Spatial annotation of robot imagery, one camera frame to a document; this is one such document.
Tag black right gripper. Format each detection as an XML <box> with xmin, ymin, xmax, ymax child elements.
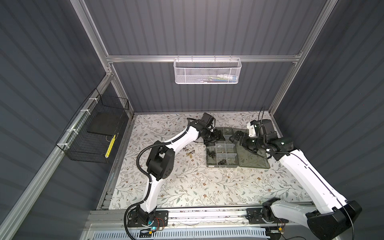
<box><xmin>228</xmin><ymin>130</ymin><xmax>264</xmax><ymax>153</ymax></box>

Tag translucent green organizer box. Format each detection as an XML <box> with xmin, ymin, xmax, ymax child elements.
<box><xmin>206</xmin><ymin>127</ymin><xmax>271</xmax><ymax>169</ymax></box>

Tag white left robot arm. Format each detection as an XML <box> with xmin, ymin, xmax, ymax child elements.
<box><xmin>135</xmin><ymin>113</ymin><xmax>224</xmax><ymax>225</ymax></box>

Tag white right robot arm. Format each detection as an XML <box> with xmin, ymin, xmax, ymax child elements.
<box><xmin>229</xmin><ymin>131</ymin><xmax>362</xmax><ymax>240</ymax></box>

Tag yellow marker pen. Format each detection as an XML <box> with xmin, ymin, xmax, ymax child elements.
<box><xmin>105</xmin><ymin>135</ymin><xmax>117</xmax><ymax>159</ymax></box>

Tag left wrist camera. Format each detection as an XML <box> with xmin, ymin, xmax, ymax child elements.
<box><xmin>200</xmin><ymin>113</ymin><xmax>216</xmax><ymax>129</ymax></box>

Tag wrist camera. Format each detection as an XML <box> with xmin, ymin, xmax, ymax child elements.
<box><xmin>200</xmin><ymin>113</ymin><xmax>216</xmax><ymax>129</ymax></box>
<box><xmin>247</xmin><ymin>119</ymin><xmax>275</xmax><ymax>138</ymax></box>

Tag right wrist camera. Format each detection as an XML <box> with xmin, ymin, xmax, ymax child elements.
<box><xmin>247</xmin><ymin>119</ymin><xmax>275</xmax><ymax>138</ymax></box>

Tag black corrugated cable hose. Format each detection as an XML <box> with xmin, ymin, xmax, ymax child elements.
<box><xmin>123</xmin><ymin>117</ymin><xmax>199</xmax><ymax>240</ymax></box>

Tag white wire mesh basket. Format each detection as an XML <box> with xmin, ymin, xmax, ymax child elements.
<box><xmin>173</xmin><ymin>58</ymin><xmax>242</xmax><ymax>85</ymax></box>

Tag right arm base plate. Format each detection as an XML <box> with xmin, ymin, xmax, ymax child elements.
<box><xmin>246</xmin><ymin>207</ymin><xmax>289</xmax><ymax>224</ymax></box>

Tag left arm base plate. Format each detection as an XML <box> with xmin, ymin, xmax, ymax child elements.
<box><xmin>127</xmin><ymin>210</ymin><xmax>169</xmax><ymax>228</ymax></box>

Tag black wire basket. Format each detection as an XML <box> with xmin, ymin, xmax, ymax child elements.
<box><xmin>56</xmin><ymin>89</ymin><xmax>130</xmax><ymax>164</ymax></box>

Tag aluminium front rail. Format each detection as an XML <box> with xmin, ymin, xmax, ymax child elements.
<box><xmin>86</xmin><ymin>203</ymin><xmax>331</xmax><ymax>230</ymax></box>

